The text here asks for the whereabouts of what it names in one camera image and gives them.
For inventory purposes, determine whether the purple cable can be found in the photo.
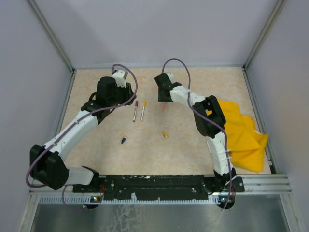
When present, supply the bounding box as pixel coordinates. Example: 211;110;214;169
25;63;139;212
161;58;236;210

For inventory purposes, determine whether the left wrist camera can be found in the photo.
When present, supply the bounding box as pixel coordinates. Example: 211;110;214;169
112;70;128;88

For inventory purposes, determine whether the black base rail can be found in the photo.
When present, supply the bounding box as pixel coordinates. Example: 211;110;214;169
73;175;244;201

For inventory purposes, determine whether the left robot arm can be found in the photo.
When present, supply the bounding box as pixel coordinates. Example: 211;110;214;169
27;70;135;192

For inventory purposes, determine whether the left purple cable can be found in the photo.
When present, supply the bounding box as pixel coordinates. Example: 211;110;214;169
25;63;139;212

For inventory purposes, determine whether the white purple marker pen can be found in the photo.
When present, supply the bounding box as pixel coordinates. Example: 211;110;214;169
132;107;138;122

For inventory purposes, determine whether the yellow cloth bag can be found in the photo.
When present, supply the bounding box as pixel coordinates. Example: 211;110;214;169
218;100;268;173

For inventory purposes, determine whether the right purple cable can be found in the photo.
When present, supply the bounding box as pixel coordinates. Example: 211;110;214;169
161;58;236;210

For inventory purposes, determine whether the white yellow marker pen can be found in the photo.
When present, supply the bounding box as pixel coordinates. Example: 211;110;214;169
140;107;146;122

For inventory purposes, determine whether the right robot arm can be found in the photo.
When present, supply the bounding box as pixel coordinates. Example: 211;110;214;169
154;72;237;191

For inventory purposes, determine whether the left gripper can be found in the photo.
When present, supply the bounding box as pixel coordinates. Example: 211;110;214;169
108;80;136;108

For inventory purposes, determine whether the white slotted cable duct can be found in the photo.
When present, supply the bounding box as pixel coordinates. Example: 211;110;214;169
38;194;235;205

